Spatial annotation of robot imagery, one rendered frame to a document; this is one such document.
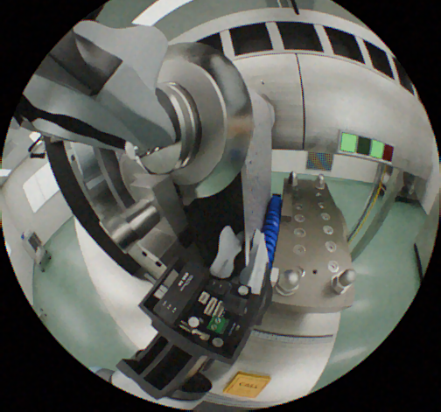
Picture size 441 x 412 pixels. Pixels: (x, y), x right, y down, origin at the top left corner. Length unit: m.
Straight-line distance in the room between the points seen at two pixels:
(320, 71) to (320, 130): 0.18
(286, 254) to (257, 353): 0.23
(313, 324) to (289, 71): 0.62
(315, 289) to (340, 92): 0.46
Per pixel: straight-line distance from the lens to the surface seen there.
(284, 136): 0.42
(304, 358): 0.38
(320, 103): 0.43
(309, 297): 0.24
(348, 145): 0.46
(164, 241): 0.16
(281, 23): 0.55
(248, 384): 0.35
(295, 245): 0.27
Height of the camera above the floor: 1.25
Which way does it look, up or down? 31 degrees down
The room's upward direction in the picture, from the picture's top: 10 degrees counter-clockwise
